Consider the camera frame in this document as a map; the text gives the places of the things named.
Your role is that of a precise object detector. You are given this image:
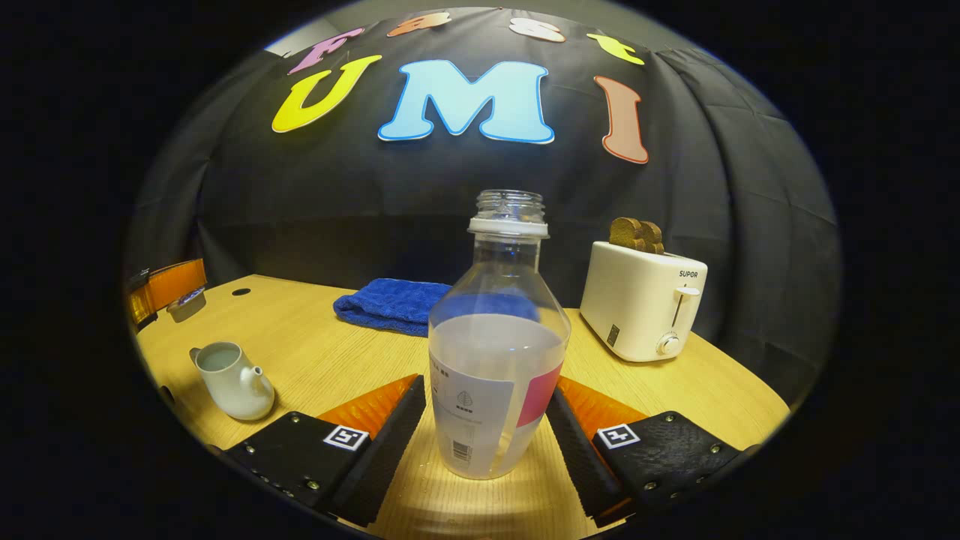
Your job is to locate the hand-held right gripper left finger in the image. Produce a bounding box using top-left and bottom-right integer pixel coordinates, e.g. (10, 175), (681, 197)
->
(225, 373), (427, 528)

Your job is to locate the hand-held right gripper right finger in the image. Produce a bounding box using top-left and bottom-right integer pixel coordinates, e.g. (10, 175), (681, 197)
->
(546, 375), (751, 526)

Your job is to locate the white teacup lid blue knob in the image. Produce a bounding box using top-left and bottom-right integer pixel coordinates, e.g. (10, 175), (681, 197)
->
(166, 287), (207, 323)

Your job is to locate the white ceramic teacup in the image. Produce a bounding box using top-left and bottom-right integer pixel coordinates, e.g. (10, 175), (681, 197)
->
(189, 341), (276, 422)

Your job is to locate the clear plastic water bottle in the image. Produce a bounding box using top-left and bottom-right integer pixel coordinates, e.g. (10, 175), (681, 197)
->
(427, 189), (572, 481)

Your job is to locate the blue towel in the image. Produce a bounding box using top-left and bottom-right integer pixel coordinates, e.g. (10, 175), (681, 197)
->
(333, 278), (541, 337)

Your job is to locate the white toaster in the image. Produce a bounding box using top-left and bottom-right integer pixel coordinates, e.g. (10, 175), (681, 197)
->
(580, 240), (709, 364)

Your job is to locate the black backdrop cloth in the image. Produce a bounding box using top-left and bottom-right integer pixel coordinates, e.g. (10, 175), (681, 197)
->
(124, 7), (841, 406)

